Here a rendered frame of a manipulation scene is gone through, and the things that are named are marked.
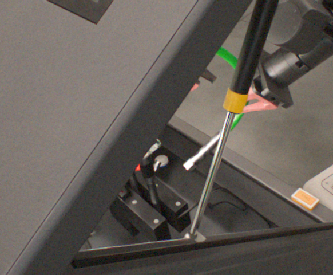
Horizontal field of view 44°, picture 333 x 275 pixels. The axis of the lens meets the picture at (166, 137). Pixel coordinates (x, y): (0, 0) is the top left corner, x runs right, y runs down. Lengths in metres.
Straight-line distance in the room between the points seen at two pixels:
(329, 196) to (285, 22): 1.34
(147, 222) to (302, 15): 0.54
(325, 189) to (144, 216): 1.11
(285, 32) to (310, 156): 1.85
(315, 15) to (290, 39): 0.04
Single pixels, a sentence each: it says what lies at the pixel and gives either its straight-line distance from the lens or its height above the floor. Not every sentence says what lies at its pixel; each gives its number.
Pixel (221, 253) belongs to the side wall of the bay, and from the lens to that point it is 0.46.
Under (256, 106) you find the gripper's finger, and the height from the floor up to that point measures 1.25.
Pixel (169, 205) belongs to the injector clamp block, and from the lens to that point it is 0.92.
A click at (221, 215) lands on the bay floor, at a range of 1.08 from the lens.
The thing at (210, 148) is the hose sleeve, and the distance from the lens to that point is 0.75.
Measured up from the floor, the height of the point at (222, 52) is 1.36.
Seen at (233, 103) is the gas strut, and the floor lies 1.46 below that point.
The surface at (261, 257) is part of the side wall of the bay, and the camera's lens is 0.55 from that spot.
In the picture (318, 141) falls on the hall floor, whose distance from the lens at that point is 2.49.
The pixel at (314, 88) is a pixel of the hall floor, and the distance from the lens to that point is 2.88.
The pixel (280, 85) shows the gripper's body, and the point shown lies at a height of 1.30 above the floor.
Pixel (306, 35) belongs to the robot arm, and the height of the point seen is 1.40.
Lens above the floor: 1.70
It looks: 41 degrees down
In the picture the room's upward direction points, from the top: 12 degrees counter-clockwise
